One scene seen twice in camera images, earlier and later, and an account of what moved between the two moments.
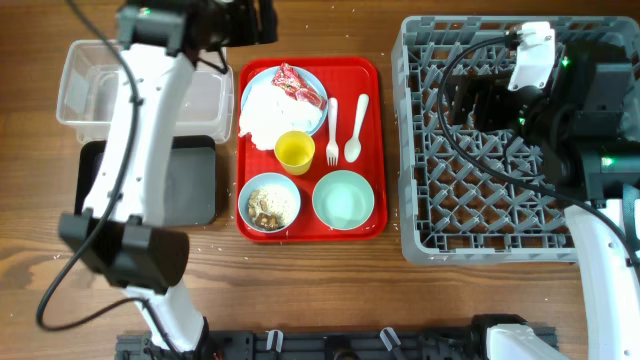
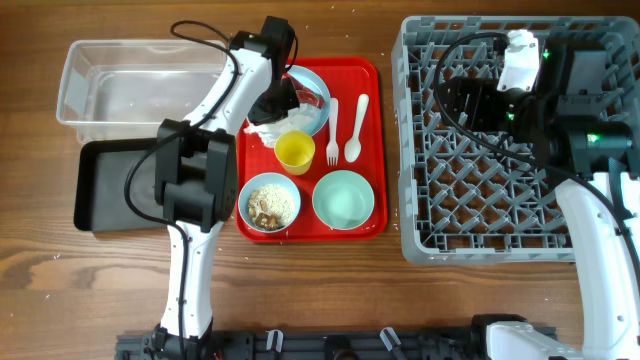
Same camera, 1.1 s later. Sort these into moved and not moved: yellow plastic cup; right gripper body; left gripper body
Moved: left gripper body
Not moved: yellow plastic cup; right gripper body
